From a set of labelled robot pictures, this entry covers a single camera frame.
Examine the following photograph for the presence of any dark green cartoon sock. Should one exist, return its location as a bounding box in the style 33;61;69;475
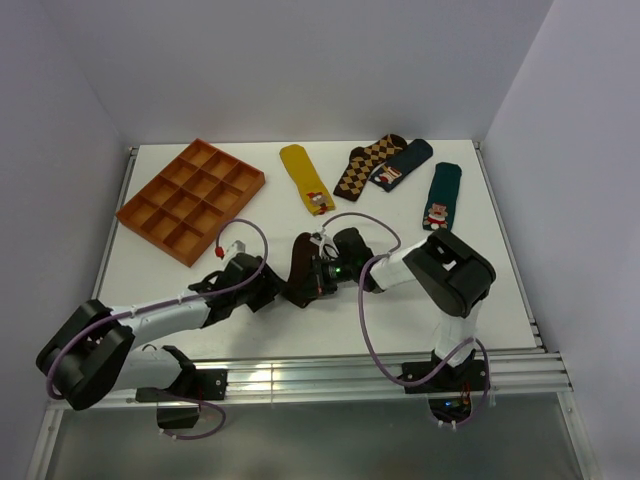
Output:
422;162;462;231

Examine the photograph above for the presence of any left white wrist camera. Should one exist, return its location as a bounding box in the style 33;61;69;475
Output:
225;240;246;260

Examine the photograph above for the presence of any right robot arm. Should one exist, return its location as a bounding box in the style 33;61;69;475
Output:
287;227;496;390

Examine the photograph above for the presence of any orange compartment tray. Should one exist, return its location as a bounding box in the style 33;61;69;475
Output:
116;139;265;267

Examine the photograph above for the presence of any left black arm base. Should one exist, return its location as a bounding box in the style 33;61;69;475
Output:
135;369;228;440

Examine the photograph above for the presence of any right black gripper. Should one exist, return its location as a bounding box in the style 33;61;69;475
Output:
296;254;357;301

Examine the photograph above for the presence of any aluminium frame rail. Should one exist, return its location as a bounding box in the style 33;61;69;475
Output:
47;349;574;409

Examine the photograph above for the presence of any navy blue cartoon sock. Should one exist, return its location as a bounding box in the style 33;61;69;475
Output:
369;139;434;192

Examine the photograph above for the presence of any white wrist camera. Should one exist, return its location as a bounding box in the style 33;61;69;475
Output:
225;240;246;260
310;232;338;259

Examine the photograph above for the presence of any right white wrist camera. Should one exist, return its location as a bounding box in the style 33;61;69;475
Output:
310;232;338;259

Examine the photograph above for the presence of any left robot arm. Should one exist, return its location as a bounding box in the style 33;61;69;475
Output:
36;253;284;411

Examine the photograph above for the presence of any yellow cartoon sock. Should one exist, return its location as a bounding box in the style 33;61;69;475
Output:
279;144;335;216

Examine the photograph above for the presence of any brown striped-cuff sock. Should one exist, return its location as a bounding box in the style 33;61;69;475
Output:
282;232;319;308

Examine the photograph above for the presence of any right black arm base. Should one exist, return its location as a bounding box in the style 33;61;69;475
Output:
404;358;491;430

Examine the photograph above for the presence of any brown argyle sock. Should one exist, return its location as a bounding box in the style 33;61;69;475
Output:
333;134;408;202

